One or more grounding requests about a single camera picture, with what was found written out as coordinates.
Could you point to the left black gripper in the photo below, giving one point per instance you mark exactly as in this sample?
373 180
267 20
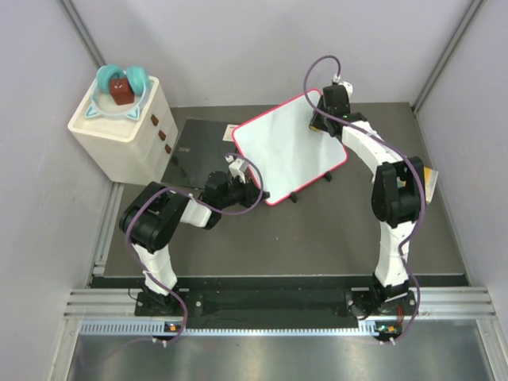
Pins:
252 193

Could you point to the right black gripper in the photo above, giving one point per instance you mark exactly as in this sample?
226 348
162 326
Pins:
315 122

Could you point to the pink framed whiteboard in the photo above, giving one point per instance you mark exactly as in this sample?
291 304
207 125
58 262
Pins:
288 154

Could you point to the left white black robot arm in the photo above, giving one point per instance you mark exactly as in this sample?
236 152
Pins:
151 220

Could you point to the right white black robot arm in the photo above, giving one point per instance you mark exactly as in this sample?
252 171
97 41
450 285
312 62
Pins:
398 194

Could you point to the colourful book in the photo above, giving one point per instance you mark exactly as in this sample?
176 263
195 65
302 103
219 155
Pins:
430 177

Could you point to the white drawer cabinet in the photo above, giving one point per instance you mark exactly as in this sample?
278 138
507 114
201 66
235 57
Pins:
131 143

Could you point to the brown cube toy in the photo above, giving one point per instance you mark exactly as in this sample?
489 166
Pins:
121 91

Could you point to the teal cat ear headphones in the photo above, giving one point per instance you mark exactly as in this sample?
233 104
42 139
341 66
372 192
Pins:
103 105

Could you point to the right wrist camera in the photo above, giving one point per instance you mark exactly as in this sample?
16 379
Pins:
346 85

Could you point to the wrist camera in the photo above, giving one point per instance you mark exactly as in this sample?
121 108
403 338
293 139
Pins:
237 168
346 85

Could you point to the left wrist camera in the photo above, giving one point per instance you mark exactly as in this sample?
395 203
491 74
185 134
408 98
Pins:
237 168

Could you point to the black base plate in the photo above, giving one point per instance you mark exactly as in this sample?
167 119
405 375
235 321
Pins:
276 302

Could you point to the aluminium rail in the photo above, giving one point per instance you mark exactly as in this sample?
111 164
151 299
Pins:
436 303

